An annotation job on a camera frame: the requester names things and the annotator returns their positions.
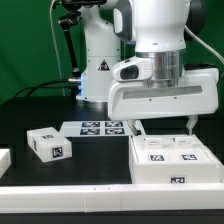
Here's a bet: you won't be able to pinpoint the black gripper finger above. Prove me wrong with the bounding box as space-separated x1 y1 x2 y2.
127 120 138 136
186 115 198 135

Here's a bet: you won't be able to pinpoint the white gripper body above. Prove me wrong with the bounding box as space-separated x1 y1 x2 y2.
108 56 219 120

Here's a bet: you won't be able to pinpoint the white cabinet door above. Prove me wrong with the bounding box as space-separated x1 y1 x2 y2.
133 136 175 164
169 135 217 164

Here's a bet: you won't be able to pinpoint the white cabinet body box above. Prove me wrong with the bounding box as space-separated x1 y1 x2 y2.
129 135 224 184

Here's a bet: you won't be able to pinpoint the white cabinet top block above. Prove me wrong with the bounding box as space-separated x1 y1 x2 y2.
27 127 72 163

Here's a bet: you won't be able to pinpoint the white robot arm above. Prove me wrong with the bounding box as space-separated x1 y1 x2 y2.
77 0 218 128

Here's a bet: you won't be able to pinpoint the white marker base plate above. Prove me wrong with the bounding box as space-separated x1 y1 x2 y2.
60 121 132 137

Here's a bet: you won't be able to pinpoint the white front fence rail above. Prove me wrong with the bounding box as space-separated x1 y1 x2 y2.
0 183 224 213

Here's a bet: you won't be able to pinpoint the white fence rail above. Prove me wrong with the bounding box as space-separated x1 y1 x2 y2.
0 183 224 213
0 149 11 178

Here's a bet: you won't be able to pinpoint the black cables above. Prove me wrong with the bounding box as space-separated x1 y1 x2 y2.
13 77 82 98

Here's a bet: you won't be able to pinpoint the white left fence rail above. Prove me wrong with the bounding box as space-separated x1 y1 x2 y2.
0 149 11 178

